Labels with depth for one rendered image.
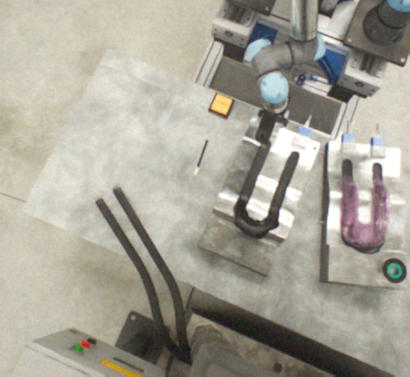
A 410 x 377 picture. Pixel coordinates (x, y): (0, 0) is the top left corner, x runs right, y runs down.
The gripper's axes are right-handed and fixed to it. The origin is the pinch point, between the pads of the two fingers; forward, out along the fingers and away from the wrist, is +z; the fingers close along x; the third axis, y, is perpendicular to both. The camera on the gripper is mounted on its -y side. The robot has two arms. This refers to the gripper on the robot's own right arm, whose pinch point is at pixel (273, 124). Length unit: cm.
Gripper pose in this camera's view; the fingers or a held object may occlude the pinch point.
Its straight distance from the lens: 171.5
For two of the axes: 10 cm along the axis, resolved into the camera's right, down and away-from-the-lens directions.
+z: 1.5, 1.8, 9.7
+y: 3.9, -9.2, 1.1
